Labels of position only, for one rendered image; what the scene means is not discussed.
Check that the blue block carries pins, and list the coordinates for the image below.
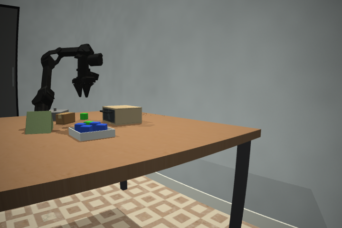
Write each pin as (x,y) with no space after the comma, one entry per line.
(94,125)
(77,126)
(86,128)
(101,127)

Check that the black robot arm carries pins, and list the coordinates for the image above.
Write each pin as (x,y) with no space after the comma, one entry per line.
(85,55)

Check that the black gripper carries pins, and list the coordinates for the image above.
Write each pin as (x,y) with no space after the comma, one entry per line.
(83,81)

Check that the brown cardboard box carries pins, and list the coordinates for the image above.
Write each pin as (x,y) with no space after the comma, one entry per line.
(65,118)

